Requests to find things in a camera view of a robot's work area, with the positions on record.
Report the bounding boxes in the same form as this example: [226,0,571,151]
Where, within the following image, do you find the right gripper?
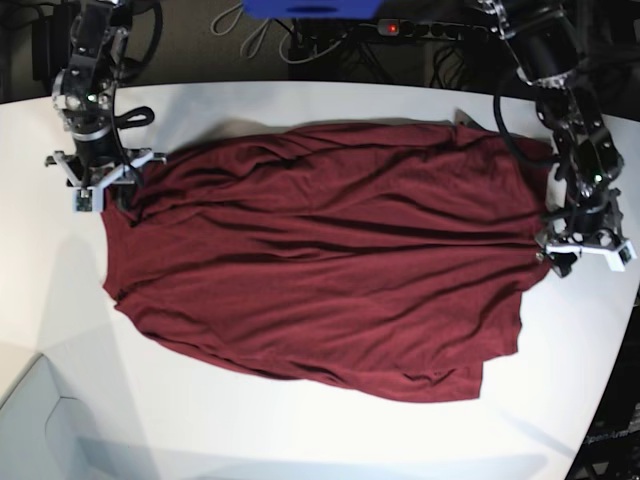
[44,148,167,210]

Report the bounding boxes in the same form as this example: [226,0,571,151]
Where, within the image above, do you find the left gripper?
[535,189,631,278]

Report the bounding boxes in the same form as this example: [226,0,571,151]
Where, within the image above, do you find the dark red t-shirt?
[102,123,551,403]

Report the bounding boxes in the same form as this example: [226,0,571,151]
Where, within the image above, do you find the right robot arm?
[45,1,166,213]

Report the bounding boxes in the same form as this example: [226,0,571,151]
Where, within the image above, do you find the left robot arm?
[480,1,637,277]

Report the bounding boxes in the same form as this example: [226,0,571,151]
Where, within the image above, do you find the black box on floor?
[31,5,68,89]

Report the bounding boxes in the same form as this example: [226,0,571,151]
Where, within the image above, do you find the blue box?
[242,0,382,19]

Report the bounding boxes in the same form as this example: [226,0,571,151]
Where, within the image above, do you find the white bin corner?
[1,356,106,479]

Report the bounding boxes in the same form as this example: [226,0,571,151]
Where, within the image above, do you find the black power strip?
[376,19,489,42]

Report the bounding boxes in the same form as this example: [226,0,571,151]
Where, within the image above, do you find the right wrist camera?
[72,187,105,213]

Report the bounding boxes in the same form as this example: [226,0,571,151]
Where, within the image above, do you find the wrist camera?
[72,187,105,213]
[605,240,637,272]

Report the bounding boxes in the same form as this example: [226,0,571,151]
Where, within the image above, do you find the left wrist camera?
[605,240,637,272]

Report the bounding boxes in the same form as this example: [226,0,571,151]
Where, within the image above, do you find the white cable loops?
[209,4,351,65]

